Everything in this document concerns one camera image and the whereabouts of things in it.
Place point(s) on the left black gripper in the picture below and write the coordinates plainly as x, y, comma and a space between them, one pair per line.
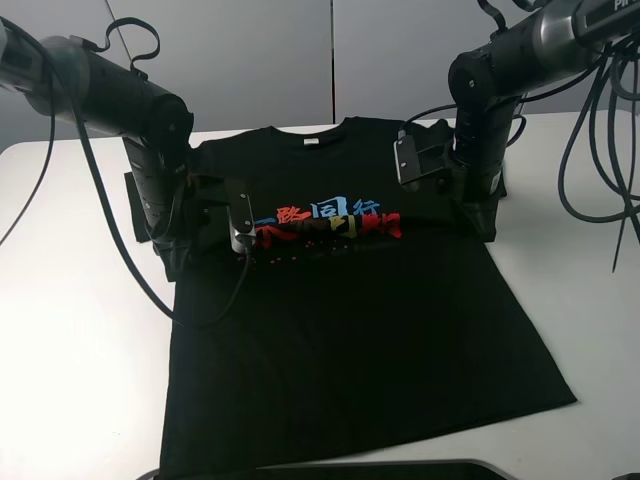
181, 200

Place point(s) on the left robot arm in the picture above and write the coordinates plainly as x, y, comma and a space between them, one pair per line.
69, 79

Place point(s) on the black printed t-shirt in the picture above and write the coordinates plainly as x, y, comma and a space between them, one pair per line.
366, 316

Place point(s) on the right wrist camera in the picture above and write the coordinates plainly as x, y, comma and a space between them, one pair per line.
407, 162

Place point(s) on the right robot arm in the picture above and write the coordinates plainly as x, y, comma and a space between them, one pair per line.
557, 46

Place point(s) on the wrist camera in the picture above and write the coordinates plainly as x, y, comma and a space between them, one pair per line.
241, 220
407, 162

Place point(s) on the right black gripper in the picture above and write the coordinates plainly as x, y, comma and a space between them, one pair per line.
473, 194

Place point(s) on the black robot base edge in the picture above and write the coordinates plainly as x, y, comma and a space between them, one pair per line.
425, 469

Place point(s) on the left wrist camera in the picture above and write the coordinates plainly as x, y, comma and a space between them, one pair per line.
241, 220

